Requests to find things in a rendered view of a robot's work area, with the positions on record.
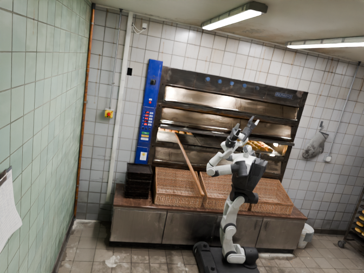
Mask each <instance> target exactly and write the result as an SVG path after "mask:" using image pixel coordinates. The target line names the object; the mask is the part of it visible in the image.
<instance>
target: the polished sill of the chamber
mask: <svg viewBox="0 0 364 273"><path fill-rule="evenodd" d="M156 145H164V146H173V147H180V146H179V143H177V142H168V141H160V140H157V141H156ZM182 146H183V148H191V149H196V150H205V151H214V152H223V153H224V150H223V149H222V148H216V147H207V146H199V145H190V144H182ZM233 153H234V154H240V153H244V152H243V151H239V150H235V151H234V152H233ZM255 155H256V156H257V157H259V155H260V153H256V152H255ZM261 157H263V158H272V159H281V160H284V157H283V156H281V155H273V154H264V153H261Z"/></svg>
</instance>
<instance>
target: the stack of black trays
mask: <svg viewBox="0 0 364 273"><path fill-rule="evenodd" d="M152 175H153V172H152V169H151V165H149V164H136V163H128V162H127V172H126V175H125V185H124V191H125V198H134V199H148V198H149V192H150V187H151V186H150V185H151V180H152Z"/></svg>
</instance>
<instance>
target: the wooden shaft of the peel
mask: <svg viewBox="0 0 364 273"><path fill-rule="evenodd" d="M175 137H176V138H177V141H178V143H179V146H180V148H181V150H182V153H183V155H184V157H185V160H186V162H187V164H188V167H189V169H190V171H191V173H192V176H193V178H194V180H195V183H196V185H197V188H198V190H199V192H200V195H201V196H202V197H203V196H204V192H203V190H202V188H201V186H200V183H199V181H198V179H197V177H196V175H195V173H194V170H193V168H192V166H191V164H190V162H189V159H188V157H187V155H186V153H185V151H184V149H183V146H182V144H181V142H180V140H179V138H178V136H177V134H176V135H175Z"/></svg>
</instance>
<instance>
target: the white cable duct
mask: <svg viewBox="0 0 364 273"><path fill-rule="evenodd" d="M132 19H133V12H132V11H129V13H128V22H127V30H126V39H125V48H124V54H123V62H122V71H121V80H120V89H119V97H118V106H117V111H116V121H115V129H114V138H113V147H112V156H111V161H110V170H109V179H108V187H107V197H106V202H109V201H110V197H111V189H112V180H113V172H114V163H115V154H116V146H117V140H118V132H119V123H120V115H121V106H122V98H123V93H124V84H125V76H126V67H127V59H128V50H129V42H130V36H131V28H132Z"/></svg>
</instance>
